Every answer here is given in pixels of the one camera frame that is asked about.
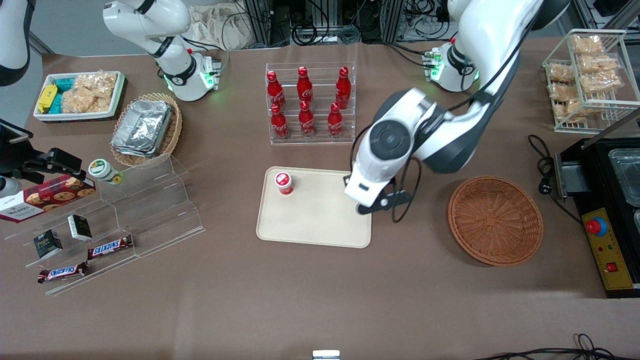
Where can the yellow snack packet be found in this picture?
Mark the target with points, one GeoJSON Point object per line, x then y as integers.
{"type": "Point", "coordinates": [47, 97]}

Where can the aluminium profile frame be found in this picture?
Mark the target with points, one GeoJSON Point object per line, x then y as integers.
{"type": "Point", "coordinates": [392, 20]}
{"type": "Point", "coordinates": [260, 20]}

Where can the teal snack packet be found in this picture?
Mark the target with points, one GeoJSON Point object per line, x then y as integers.
{"type": "Point", "coordinates": [56, 104]}
{"type": "Point", "coordinates": [64, 83]}

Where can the white rectangular bin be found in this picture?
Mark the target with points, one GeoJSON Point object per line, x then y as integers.
{"type": "Point", "coordinates": [75, 117]}

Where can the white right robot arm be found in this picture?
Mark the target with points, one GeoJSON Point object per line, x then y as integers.
{"type": "Point", "coordinates": [185, 75]}

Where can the cream plastic tray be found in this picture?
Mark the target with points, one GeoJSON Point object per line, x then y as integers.
{"type": "Point", "coordinates": [320, 220]}

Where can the red lidded small cup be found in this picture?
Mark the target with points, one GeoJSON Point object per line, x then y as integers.
{"type": "Point", "coordinates": [284, 182]}

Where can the clear acrylic tiered stand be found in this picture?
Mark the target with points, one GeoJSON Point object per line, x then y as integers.
{"type": "Point", "coordinates": [150, 200]}

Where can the round brown wicker basket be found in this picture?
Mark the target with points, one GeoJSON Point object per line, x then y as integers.
{"type": "Point", "coordinates": [495, 220]}

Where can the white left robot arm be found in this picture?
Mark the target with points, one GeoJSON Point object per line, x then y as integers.
{"type": "Point", "coordinates": [480, 30]}

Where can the small black box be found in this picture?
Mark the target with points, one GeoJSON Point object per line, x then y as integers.
{"type": "Point", "coordinates": [80, 227]}
{"type": "Point", "coordinates": [47, 245]}

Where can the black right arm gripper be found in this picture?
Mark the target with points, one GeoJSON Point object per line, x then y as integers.
{"type": "Point", "coordinates": [19, 159]}

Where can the white crumpled cloth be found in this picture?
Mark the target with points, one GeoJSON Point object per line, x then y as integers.
{"type": "Point", "coordinates": [220, 25]}

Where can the black heating machine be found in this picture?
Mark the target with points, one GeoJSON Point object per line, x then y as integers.
{"type": "Point", "coordinates": [600, 165]}

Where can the bagged crispy snack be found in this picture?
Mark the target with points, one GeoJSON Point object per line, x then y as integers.
{"type": "Point", "coordinates": [587, 44]}
{"type": "Point", "coordinates": [597, 63]}
{"type": "Point", "coordinates": [575, 109]}
{"type": "Point", "coordinates": [600, 82]}
{"type": "Point", "coordinates": [561, 72]}
{"type": "Point", "coordinates": [562, 92]}

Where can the white metal bracket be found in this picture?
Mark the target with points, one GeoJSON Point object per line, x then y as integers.
{"type": "Point", "coordinates": [326, 356]}

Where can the red rocker switch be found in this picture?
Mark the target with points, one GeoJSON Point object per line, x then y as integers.
{"type": "Point", "coordinates": [612, 267]}

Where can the green lidded white jar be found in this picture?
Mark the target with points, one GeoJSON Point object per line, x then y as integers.
{"type": "Point", "coordinates": [100, 169]}

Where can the aluminium foil container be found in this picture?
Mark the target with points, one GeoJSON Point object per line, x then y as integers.
{"type": "Point", "coordinates": [142, 122]}
{"type": "Point", "coordinates": [135, 152]}

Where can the clear bag of crackers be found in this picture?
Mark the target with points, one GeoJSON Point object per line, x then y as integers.
{"type": "Point", "coordinates": [82, 102]}
{"type": "Point", "coordinates": [97, 82]}

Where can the red emergency stop button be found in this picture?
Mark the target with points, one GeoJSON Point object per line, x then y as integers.
{"type": "Point", "coordinates": [596, 226]}

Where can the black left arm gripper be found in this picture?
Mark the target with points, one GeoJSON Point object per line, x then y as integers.
{"type": "Point", "coordinates": [346, 180]}

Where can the red tartan cookie box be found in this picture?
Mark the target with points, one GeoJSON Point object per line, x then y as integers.
{"type": "Point", "coordinates": [50, 197]}

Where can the red cola bottle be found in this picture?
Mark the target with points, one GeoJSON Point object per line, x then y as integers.
{"type": "Point", "coordinates": [272, 90]}
{"type": "Point", "coordinates": [335, 121]}
{"type": "Point", "coordinates": [343, 87]}
{"type": "Point", "coordinates": [304, 86]}
{"type": "Point", "coordinates": [306, 120]}
{"type": "Point", "coordinates": [279, 122]}

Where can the oval wicker basket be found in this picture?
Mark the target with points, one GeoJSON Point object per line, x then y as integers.
{"type": "Point", "coordinates": [175, 130]}

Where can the Snickers chocolate bar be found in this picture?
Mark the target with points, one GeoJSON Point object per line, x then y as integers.
{"type": "Point", "coordinates": [110, 247]}
{"type": "Point", "coordinates": [62, 272]}

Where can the yellow machine control panel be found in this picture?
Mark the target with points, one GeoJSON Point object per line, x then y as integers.
{"type": "Point", "coordinates": [612, 247]}

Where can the grey metal machine lid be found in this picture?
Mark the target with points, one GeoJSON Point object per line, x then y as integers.
{"type": "Point", "coordinates": [612, 129]}

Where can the metal pan in machine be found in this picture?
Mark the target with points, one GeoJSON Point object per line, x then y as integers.
{"type": "Point", "coordinates": [625, 175]}

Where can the clear acrylic bottle rack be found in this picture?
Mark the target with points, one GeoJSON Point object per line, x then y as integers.
{"type": "Point", "coordinates": [320, 141]}

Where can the black metal machine side box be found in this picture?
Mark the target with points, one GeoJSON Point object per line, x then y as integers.
{"type": "Point", "coordinates": [575, 180]}

